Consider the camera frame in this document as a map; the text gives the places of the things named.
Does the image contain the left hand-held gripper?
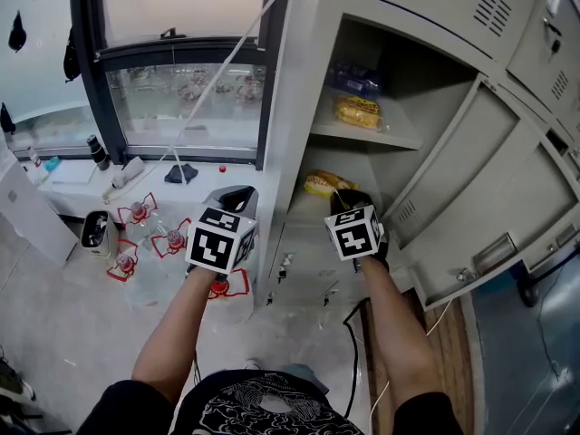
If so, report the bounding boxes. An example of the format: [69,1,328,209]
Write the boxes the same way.
[184,185,261,285]

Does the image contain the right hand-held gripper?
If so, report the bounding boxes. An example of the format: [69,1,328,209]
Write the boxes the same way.
[324,189,391,275]

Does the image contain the yellow snack packet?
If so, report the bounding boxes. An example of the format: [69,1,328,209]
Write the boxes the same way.
[333,95,386,133]
[303,169,360,201]

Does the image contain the blue snack packet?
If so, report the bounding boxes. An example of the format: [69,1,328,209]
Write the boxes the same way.
[326,60,382,97]

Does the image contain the grey metal locker cabinet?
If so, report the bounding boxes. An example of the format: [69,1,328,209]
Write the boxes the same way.
[253,0,580,310]

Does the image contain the person's left forearm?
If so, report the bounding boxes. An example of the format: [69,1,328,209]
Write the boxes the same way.
[130,267,223,405]

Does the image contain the person's right forearm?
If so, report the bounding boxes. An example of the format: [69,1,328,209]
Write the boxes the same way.
[360,256,448,412]

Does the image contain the dark cloth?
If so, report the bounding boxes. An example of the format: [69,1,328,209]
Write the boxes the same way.
[163,163,199,185]

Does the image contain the grey folded umbrella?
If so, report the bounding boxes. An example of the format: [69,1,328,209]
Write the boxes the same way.
[101,156,146,203]

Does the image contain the white pole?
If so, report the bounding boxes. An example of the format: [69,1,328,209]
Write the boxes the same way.
[101,0,300,198]

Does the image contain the beige waste bin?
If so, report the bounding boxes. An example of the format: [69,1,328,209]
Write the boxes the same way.
[80,209,120,262]

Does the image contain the black thermos bottle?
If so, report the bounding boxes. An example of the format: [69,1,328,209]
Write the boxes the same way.
[85,133,111,172]

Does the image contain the person's blue jeans leg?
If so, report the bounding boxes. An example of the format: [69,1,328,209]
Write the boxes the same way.
[275,362,331,396]

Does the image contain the wooden pallet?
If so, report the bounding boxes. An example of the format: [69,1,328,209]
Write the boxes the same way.
[362,287,477,435]

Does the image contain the person's black printed shirt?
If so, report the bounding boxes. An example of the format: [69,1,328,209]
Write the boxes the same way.
[76,368,466,435]

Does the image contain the white water dispenser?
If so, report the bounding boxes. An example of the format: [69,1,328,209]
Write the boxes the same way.
[0,151,78,269]

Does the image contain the black hanging pouch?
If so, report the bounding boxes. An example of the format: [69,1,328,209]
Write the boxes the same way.
[63,27,82,83]
[7,10,27,53]

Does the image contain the white cable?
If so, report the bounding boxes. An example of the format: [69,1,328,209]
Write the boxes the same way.
[369,299,454,435]

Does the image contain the black window frame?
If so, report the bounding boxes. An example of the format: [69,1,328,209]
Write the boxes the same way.
[67,0,291,171]

